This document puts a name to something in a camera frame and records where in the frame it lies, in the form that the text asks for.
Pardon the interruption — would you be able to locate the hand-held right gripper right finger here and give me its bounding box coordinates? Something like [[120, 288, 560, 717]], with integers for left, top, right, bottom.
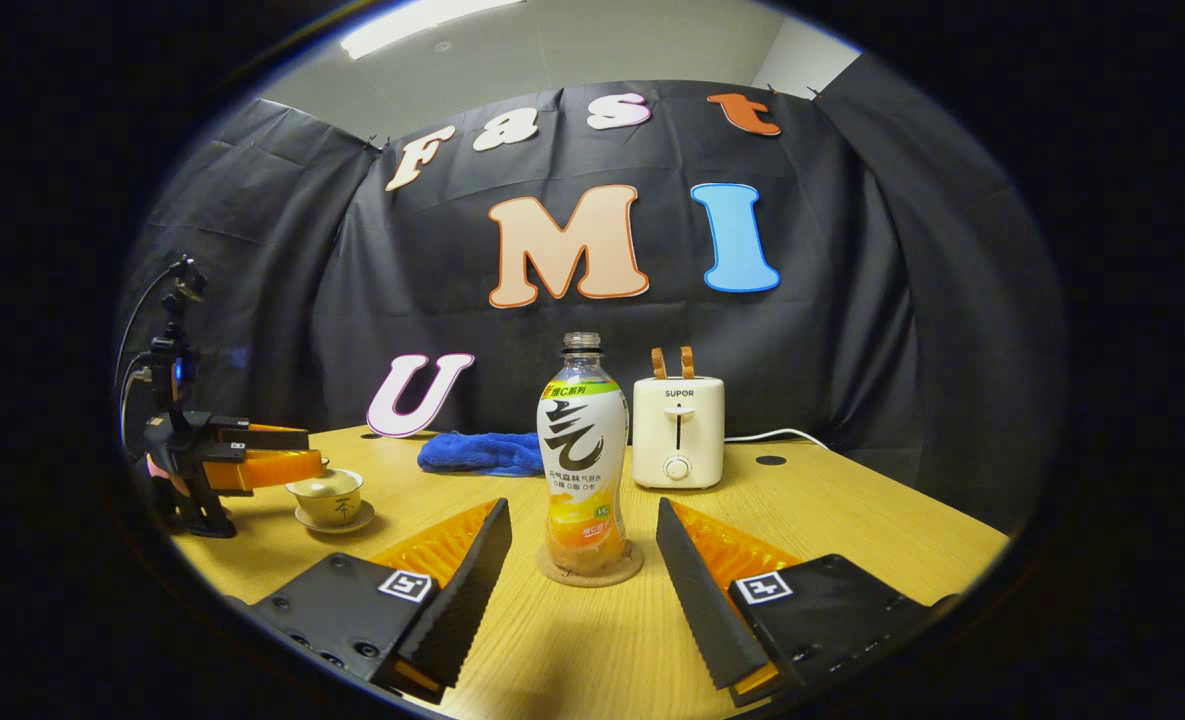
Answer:
[[655, 497, 958, 708]]

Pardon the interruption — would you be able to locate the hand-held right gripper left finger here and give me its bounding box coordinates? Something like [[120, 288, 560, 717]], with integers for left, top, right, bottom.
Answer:
[[250, 497, 513, 704]]

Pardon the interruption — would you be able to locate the round cork coaster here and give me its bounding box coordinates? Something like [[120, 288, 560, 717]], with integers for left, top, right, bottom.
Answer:
[[536, 540, 645, 588]]

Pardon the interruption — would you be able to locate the beige ceramic teacup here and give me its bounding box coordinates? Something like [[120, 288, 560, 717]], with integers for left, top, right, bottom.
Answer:
[[285, 478, 364, 528]]

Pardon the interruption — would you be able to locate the clear labelled water bottle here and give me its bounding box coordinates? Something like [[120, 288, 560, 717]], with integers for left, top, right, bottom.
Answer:
[[537, 332, 631, 576]]

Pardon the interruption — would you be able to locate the beige ceramic saucer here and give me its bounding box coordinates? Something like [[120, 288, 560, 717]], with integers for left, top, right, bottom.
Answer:
[[294, 500, 376, 534]]

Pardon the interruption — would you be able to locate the blue towel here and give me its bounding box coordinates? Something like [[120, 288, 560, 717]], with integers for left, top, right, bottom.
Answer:
[[417, 431, 545, 478]]

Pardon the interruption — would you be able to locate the cream toaster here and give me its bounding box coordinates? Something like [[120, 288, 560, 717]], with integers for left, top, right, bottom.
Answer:
[[632, 376, 726, 490]]

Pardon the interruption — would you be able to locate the black backdrop cloth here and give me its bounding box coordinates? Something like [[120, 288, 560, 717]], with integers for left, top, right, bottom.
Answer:
[[117, 80, 1065, 536]]

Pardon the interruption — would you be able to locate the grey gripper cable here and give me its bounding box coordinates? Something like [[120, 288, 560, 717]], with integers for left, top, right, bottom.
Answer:
[[118, 365, 158, 463]]

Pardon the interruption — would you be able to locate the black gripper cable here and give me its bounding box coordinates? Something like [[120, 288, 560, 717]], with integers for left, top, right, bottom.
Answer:
[[115, 262, 188, 401]]

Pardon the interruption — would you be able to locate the white toaster cable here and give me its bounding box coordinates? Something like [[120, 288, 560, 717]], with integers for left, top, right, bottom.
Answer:
[[724, 428, 828, 451]]

